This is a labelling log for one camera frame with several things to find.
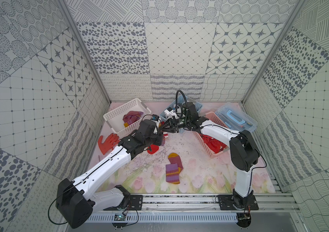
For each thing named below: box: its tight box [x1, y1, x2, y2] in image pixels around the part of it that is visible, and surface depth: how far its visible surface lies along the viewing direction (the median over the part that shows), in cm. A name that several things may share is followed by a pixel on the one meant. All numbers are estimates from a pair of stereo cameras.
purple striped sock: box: [165, 152, 184, 185], surface depth 86 cm
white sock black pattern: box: [164, 109, 178, 119], surface depth 82 cm
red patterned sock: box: [147, 144, 160, 155], surface depth 95 cm
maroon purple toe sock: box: [122, 110, 144, 128], surface depth 106 cm
